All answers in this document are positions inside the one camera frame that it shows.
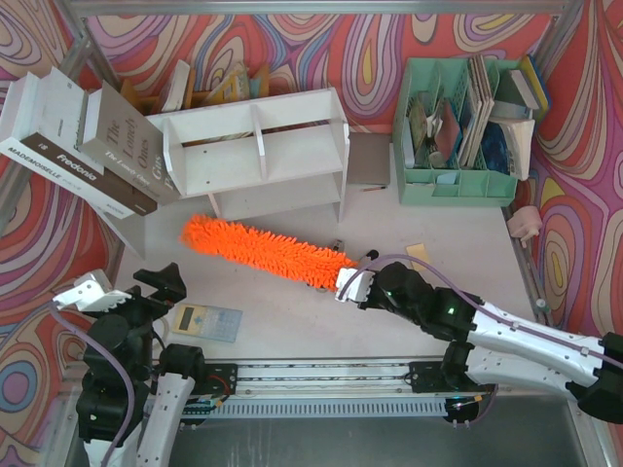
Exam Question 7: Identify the pink plastic object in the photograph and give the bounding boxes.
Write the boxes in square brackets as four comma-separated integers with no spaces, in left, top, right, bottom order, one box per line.
[506,205,542,248]

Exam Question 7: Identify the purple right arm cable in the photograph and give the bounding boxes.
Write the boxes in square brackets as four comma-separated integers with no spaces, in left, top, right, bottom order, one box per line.
[338,253,623,429]

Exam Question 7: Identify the books behind shelf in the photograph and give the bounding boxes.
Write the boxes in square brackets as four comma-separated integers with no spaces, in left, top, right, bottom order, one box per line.
[121,60,270,116]

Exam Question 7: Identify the black marker pen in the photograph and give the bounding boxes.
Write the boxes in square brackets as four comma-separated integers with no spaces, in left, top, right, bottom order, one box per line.
[359,249,380,263]

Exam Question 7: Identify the light blue calculator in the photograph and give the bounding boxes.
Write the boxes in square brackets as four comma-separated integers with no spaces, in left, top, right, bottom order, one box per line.
[171,304,242,343]

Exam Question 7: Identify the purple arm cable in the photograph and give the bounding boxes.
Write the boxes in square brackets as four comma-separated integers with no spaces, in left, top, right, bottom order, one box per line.
[48,304,136,466]
[338,253,623,429]

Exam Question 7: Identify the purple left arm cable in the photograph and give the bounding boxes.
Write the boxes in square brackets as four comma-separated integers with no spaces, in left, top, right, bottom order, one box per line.
[48,304,136,466]

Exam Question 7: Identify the white Fredonia book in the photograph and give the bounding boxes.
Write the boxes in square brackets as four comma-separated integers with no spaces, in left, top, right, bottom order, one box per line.
[1,67,158,219]

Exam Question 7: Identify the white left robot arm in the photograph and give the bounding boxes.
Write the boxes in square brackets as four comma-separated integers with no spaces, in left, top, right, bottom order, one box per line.
[76,263,206,466]

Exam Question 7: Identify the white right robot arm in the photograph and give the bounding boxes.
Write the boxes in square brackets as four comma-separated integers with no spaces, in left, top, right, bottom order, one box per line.
[344,262,622,424]

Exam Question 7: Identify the tan sticky note pad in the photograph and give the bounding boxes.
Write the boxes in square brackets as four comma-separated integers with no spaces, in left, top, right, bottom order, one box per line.
[406,243,430,271]

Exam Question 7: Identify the grey hardcover book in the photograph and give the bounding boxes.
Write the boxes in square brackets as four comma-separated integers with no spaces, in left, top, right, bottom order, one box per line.
[80,82,180,205]

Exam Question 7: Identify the books in organizer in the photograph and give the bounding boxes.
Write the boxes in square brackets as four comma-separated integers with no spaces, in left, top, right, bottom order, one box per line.
[395,54,551,181]

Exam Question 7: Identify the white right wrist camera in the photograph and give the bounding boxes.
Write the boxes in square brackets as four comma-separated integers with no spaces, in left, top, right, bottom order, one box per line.
[335,268,376,304]

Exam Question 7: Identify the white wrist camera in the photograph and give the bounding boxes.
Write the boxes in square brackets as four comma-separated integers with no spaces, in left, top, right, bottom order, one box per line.
[335,268,376,304]
[53,269,131,312]

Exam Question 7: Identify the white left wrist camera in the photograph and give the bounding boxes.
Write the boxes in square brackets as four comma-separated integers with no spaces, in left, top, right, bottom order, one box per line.
[53,269,131,312]

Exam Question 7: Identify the orange microfiber duster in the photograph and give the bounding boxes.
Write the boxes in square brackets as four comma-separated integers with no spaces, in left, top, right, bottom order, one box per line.
[180,214,358,291]

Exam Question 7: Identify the green plastic desk organizer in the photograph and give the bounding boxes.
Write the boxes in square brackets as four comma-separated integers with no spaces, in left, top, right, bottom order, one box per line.
[392,54,518,207]

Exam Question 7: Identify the white wooden bookshelf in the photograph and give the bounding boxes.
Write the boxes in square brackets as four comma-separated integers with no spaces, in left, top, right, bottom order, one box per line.
[149,88,349,220]

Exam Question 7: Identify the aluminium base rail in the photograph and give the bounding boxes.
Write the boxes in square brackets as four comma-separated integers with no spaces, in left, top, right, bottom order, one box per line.
[62,354,593,400]

